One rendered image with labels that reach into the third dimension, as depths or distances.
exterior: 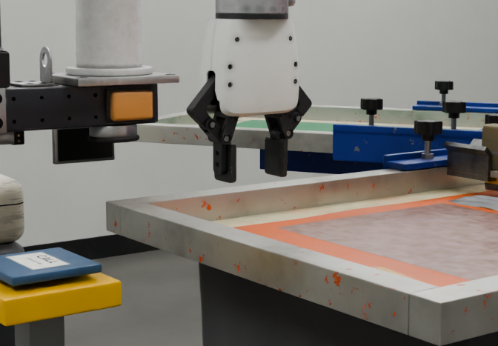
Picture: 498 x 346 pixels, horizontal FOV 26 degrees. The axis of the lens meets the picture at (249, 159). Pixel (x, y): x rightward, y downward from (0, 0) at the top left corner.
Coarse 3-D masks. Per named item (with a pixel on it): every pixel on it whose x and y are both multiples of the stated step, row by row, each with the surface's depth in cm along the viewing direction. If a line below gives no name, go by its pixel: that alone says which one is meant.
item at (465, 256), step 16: (432, 240) 130; (448, 240) 130; (464, 240) 130; (480, 240) 130; (496, 240) 130; (352, 256) 121; (368, 256) 121; (384, 256) 121; (400, 256) 121; (416, 256) 121; (432, 256) 121; (448, 256) 121; (464, 256) 121; (480, 256) 121; (496, 256) 121; (400, 272) 114; (416, 272) 114; (432, 272) 114; (448, 272) 114; (464, 272) 114; (480, 272) 114; (496, 272) 114
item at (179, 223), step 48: (192, 192) 143; (240, 192) 144; (288, 192) 148; (336, 192) 154; (384, 192) 159; (144, 240) 129; (192, 240) 120; (240, 240) 113; (288, 288) 106; (336, 288) 100; (384, 288) 95; (432, 288) 94; (480, 288) 94; (432, 336) 90
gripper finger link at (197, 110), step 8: (208, 80) 109; (208, 88) 108; (200, 96) 108; (208, 96) 108; (192, 104) 108; (200, 104) 108; (208, 104) 108; (192, 112) 107; (200, 112) 108; (200, 120) 108
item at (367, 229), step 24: (480, 192) 164; (312, 216) 144; (336, 216) 144; (360, 216) 144; (384, 216) 144; (408, 216) 144; (432, 216) 144; (456, 216) 144; (480, 216) 144; (288, 240) 130; (312, 240) 130; (336, 240) 130; (360, 240) 130; (384, 240) 130; (408, 240) 130
